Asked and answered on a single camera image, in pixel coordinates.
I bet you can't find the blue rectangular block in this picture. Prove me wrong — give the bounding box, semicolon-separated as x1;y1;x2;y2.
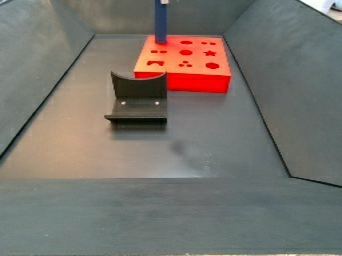
155;0;168;44

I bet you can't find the red shape-sorting board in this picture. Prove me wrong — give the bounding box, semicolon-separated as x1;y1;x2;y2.
134;35;231;93

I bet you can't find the black curved fixture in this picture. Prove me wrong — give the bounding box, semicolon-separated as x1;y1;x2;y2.
104;73;167;123

